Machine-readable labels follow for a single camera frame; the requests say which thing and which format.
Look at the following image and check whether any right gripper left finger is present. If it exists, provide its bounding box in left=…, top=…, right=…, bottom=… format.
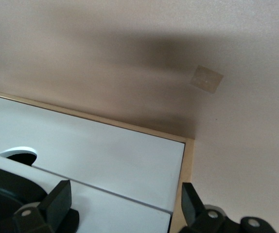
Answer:
left=0, top=180, right=72, bottom=233

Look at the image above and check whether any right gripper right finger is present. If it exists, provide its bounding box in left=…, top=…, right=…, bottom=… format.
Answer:
left=177, top=182, right=276, bottom=233

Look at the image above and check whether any white drawer with black handle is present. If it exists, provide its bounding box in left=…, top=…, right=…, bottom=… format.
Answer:
left=0, top=150, right=173, bottom=233

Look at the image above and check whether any light wooden drawer cabinet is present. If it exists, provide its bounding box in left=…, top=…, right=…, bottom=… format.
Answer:
left=0, top=90, right=195, bottom=233

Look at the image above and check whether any plain white drawer front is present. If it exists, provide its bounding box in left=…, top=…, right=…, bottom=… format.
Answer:
left=0, top=94, right=187, bottom=212

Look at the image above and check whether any small brown tape patch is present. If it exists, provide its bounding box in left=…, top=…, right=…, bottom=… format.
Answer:
left=188, top=65, right=225, bottom=95

